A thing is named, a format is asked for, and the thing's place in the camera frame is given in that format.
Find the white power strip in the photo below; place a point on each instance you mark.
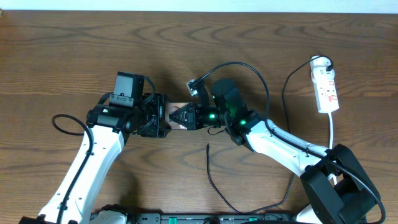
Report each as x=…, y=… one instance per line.
x=325, y=90

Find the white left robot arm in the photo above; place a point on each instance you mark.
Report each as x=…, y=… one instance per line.
x=105, y=133

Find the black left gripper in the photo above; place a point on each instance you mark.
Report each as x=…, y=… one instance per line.
x=157, y=129

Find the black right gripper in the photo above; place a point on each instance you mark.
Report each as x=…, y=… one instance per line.
x=191, y=122

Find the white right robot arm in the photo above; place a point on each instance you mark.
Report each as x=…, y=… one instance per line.
x=337, y=187

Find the white USB wall charger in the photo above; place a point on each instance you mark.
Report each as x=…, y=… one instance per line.
x=321, y=61

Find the Samsung Galaxy smartphone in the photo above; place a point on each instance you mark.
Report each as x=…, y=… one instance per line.
x=176, y=115

